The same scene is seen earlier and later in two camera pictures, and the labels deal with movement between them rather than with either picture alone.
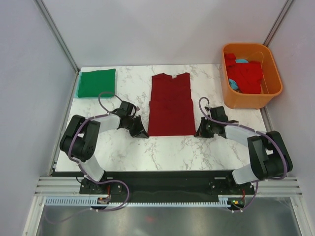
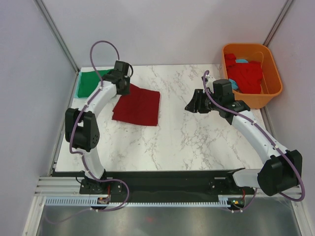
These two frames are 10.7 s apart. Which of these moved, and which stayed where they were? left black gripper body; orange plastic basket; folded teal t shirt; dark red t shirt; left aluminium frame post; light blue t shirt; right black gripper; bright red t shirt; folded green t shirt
Moved: left black gripper body; dark red t shirt; right black gripper
Stayed: folded green t shirt; folded teal t shirt; bright red t shirt; left aluminium frame post; orange plastic basket; light blue t shirt
